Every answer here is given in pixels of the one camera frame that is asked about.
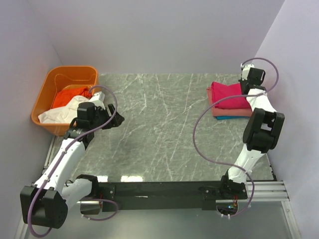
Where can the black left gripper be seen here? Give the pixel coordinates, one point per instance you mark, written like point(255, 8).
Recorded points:
point(108, 117)

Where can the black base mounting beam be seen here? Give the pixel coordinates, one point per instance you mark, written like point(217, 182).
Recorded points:
point(167, 195)

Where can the aluminium frame rail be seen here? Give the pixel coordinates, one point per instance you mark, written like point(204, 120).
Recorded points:
point(265, 191)

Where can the orange plastic laundry basket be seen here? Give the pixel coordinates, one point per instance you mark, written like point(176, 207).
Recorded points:
point(58, 79)

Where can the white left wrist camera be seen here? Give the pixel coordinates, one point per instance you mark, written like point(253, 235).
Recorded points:
point(98, 96)

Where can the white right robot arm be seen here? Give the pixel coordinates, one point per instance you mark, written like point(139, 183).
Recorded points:
point(260, 135)

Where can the orange t shirt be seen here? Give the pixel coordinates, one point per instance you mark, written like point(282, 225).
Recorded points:
point(63, 97)

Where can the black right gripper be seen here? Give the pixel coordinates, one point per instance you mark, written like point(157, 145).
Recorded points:
point(243, 83)

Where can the white t shirt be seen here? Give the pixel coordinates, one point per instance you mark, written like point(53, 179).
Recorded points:
point(63, 114)

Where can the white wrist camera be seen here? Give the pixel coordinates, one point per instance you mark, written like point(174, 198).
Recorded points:
point(245, 69)
point(98, 96)

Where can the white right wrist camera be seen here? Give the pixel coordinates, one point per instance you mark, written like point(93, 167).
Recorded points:
point(245, 69)

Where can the folded blue t shirt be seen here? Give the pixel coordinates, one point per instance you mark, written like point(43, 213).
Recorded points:
point(230, 117)

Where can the folded salmon pink t shirt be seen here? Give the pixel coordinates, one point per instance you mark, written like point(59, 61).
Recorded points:
point(231, 112)

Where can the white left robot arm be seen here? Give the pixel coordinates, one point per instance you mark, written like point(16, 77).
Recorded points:
point(47, 202)

